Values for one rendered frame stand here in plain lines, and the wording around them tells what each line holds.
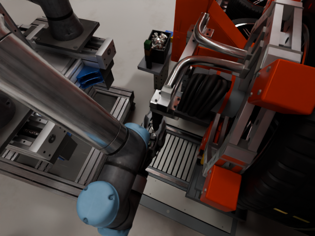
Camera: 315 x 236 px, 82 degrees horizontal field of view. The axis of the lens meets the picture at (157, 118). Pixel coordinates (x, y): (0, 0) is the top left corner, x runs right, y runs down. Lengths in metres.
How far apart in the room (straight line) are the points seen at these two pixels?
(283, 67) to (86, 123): 0.33
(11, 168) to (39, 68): 1.20
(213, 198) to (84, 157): 0.97
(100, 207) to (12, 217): 1.32
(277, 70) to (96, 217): 0.38
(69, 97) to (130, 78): 1.56
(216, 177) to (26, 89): 0.44
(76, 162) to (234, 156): 1.05
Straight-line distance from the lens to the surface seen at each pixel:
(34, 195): 1.61
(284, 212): 0.53
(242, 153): 0.45
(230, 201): 0.51
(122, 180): 0.39
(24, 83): 0.31
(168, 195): 1.29
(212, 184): 0.50
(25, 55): 0.32
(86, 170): 1.24
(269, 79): 0.34
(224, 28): 1.08
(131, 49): 2.18
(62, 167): 1.33
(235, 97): 0.62
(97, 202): 0.37
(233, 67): 0.54
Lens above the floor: 1.36
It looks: 60 degrees down
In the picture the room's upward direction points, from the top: straight up
